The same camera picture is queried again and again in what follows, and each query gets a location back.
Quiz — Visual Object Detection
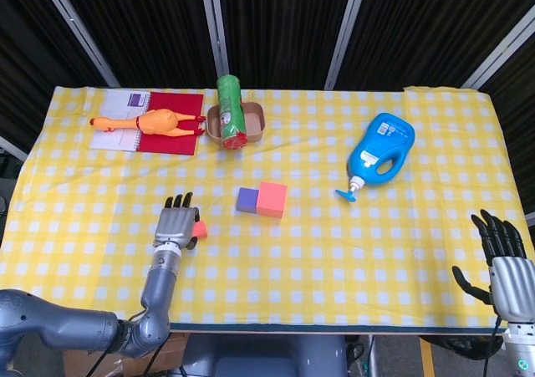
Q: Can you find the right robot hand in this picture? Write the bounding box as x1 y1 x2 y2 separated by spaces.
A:
452 208 535 324

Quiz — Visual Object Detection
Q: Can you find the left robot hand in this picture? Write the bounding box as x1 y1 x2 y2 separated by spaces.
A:
153 191 201 252

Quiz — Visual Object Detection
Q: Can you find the purple foam cube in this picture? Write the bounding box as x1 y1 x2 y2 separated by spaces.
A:
236 186 261 215

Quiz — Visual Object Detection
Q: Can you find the large red foam cube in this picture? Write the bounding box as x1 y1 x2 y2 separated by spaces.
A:
256 181 288 220

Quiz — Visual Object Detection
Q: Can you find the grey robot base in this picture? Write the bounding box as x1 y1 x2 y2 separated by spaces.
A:
183 334 348 377

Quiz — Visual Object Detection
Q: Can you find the yellow checkered tablecloth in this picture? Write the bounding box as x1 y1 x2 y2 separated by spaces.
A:
0 84 534 333

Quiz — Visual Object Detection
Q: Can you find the red spiral notebook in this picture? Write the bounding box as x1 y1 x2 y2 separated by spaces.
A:
89 90 205 156

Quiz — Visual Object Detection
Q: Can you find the orange rubber chicken toy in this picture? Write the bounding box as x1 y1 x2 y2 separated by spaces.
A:
89 108 207 138

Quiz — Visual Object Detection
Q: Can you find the cardboard box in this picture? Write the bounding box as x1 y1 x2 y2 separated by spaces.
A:
62 333 189 377

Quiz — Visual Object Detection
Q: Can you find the green chip can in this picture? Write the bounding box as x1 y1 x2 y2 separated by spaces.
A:
216 74 248 151

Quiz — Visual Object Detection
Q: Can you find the brown paper tray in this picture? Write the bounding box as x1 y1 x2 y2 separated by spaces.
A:
206 103 268 144

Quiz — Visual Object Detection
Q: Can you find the blue pump detergent bottle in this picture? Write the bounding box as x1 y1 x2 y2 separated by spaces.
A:
334 112 416 205

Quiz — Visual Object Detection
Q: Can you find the white metal frame post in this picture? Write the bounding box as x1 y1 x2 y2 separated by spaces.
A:
35 0 122 89
324 0 371 90
461 15 535 89
198 0 230 79

